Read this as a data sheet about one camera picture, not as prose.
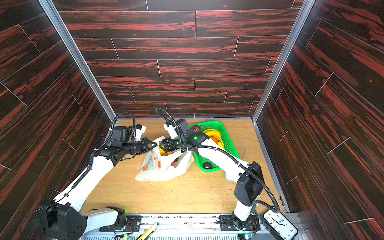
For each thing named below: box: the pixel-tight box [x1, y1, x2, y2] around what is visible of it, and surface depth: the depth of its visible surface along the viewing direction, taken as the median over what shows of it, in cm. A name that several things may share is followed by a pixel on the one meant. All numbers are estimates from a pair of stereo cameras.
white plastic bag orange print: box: [135, 136, 195, 182], surface depth 79 cm
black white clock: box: [263, 209, 299, 240], surface depth 72 cm
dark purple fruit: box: [203, 162, 212, 170], surface depth 92 cm
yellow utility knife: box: [136, 222, 160, 240], surface depth 72 cm
